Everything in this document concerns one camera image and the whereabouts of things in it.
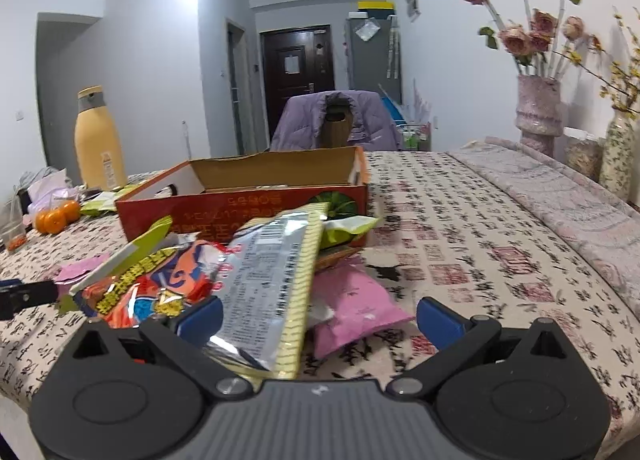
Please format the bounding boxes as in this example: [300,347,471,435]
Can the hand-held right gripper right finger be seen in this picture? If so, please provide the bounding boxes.
[390,296,568,398]

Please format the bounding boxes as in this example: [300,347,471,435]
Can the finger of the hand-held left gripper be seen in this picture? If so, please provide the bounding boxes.
[0,279,60,321]

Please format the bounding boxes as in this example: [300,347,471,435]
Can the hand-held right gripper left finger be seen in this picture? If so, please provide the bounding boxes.
[72,296,256,398]

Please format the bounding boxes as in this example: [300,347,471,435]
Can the red cartoon snack bag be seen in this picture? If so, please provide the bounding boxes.
[80,239,241,331]

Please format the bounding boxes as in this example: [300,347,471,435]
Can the snack packets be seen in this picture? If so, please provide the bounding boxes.
[200,202,331,381]

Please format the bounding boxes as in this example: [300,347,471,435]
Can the pink snack packet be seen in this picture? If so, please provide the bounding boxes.
[306,257,416,361]

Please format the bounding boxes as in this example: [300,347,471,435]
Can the green and white snack packet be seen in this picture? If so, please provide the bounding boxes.
[60,215,173,315]

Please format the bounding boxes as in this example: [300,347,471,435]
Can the orange cardboard box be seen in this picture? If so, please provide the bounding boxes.
[115,146,371,251]

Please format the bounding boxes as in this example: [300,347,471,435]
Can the light green snack packet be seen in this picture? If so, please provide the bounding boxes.
[320,215,383,251]

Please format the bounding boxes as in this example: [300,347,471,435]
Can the pink paper scrap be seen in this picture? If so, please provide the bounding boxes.
[55,255,111,283]

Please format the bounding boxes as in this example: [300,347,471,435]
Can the clear plastic cup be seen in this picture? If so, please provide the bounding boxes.
[0,200,26,253]

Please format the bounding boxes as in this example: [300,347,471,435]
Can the white tissue bag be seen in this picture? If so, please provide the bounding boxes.
[27,167,81,213]

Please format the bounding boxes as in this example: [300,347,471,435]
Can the yellow thermos bottle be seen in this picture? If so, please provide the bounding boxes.
[74,86,128,191]

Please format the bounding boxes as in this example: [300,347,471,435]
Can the folded pink blanket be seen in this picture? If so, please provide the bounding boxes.
[447,136,640,311]

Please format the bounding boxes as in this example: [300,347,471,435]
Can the small storage rack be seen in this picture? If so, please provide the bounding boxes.
[400,122,433,151]

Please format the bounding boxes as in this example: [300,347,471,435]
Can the wooden chair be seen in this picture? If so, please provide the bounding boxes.
[320,102,353,147]

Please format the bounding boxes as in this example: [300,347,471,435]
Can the glass jar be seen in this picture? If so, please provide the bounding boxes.
[564,127,603,181]

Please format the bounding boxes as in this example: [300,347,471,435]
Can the purple jacket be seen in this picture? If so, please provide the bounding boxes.
[270,90,403,153]

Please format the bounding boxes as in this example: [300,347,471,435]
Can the pink ribbed vase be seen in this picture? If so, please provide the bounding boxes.
[515,74,563,158]

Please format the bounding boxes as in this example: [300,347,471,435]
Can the grey interior door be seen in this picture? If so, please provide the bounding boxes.
[227,20,248,155]

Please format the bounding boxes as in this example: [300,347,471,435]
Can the dark entrance door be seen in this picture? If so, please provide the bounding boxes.
[260,26,335,141]

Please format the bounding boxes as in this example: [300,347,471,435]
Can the grey refrigerator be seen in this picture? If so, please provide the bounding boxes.
[345,12,403,100]

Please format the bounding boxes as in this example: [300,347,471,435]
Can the hanging folded umbrella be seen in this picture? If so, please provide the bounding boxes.
[387,14,401,80]

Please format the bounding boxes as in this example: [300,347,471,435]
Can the bunch of dried pink roses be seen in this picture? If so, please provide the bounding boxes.
[455,0,606,78]

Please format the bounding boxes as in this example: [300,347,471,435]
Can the yellow flower branches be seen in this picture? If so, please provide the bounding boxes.
[575,10,640,115]

